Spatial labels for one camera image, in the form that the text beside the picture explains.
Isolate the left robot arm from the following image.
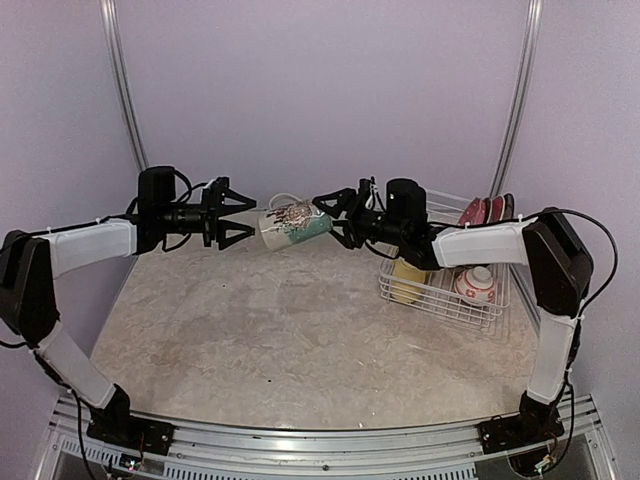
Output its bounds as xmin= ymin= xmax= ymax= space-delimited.
xmin=1 ymin=166 xmax=257 ymax=445

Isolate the right aluminium frame post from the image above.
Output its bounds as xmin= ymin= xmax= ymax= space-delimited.
xmin=490 ymin=0 xmax=544 ymax=196

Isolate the teal floral mug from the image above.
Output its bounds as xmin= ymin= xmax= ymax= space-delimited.
xmin=258 ymin=194 xmax=332 ymax=252

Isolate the black rimmed plate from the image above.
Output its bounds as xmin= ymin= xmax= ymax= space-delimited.
xmin=500 ymin=193 xmax=515 ymax=220

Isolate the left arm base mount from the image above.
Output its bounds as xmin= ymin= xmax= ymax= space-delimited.
xmin=87 ymin=384 xmax=175 ymax=456

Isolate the front aluminium rail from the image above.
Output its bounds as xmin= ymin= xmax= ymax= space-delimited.
xmin=31 ymin=396 xmax=620 ymax=479

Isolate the white red patterned bowl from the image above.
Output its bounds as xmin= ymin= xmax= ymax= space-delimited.
xmin=454 ymin=266 xmax=496 ymax=305

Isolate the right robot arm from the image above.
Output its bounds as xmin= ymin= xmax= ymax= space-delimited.
xmin=312 ymin=178 xmax=594 ymax=405

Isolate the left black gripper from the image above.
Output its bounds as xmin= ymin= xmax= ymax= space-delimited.
xmin=159 ymin=183 xmax=255 ymax=249

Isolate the aluminium frame post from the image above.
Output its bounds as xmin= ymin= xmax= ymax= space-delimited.
xmin=490 ymin=0 xmax=544 ymax=196
xmin=99 ymin=0 xmax=149 ymax=171

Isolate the left aluminium frame post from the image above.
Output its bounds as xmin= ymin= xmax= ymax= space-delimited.
xmin=99 ymin=0 xmax=149 ymax=171

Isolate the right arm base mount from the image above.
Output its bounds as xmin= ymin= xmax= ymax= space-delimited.
xmin=477 ymin=392 xmax=565 ymax=454

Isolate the dark red plate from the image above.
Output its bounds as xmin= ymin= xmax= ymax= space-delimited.
xmin=484 ymin=196 xmax=505 ymax=224

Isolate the white wire dish rack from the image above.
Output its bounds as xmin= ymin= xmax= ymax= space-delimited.
xmin=378 ymin=187 xmax=512 ymax=343

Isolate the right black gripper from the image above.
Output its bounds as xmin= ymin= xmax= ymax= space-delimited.
xmin=313 ymin=186 xmax=407 ymax=248

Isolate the pink dotted plate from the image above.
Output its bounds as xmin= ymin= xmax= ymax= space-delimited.
xmin=457 ymin=197 xmax=488 ymax=226

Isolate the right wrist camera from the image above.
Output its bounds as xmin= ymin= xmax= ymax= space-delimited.
xmin=364 ymin=176 xmax=385 ymax=211

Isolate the pale yellow mug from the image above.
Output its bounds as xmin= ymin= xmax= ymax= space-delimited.
xmin=390 ymin=258 xmax=428 ymax=304

